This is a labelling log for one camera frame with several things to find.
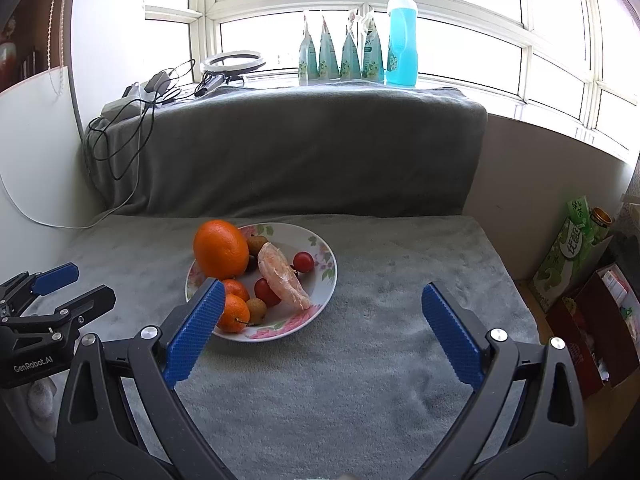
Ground teal refill pouch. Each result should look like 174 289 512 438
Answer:
361 10 386 83
298 12 319 86
340 15 362 82
318 15 338 83

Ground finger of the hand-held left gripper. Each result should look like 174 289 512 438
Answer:
0 262 81 316
0 285 117 342

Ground dark grey power adapter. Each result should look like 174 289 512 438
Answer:
148 71 174 95

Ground black cable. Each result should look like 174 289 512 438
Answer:
85 57 198 181

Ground white bead cord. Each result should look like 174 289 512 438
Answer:
47 0 68 96

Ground red brown cardboard box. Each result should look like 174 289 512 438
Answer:
546 264 640 400

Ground white window frame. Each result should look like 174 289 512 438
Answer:
145 0 640 161

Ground peeled pomelo segment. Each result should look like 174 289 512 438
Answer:
257 241 312 309

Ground floral white plate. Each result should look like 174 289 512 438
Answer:
185 222 338 343

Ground gold top can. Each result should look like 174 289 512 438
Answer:
589 206 614 242

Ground large cherry tomato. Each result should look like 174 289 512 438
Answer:
254 278 282 307

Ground stemless mandarin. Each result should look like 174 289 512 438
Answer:
222 279 251 303

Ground large orange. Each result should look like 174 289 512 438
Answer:
193 220 250 281

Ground dark grey blanket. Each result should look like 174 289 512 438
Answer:
82 84 488 221

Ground blue liquid bottle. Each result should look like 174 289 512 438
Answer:
386 0 420 87

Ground green carton box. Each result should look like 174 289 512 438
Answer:
529 196 608 313

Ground white power strip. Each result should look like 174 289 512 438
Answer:
101 94 153 122

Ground white board panel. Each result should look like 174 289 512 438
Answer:
0 65 108 281

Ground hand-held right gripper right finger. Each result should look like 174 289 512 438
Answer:
420 282 588 480

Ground light grey plush blanket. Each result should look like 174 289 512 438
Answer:
0 212 541 480

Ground red and white vase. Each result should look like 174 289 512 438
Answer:
0 19 18 92

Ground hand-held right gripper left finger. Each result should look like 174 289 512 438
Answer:
54 277 236 480

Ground mandarin with stem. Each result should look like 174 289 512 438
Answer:
216 293 251 334

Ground white cable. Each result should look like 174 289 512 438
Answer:
0 95 151 228

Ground ring light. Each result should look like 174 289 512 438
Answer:
195 50 267 97

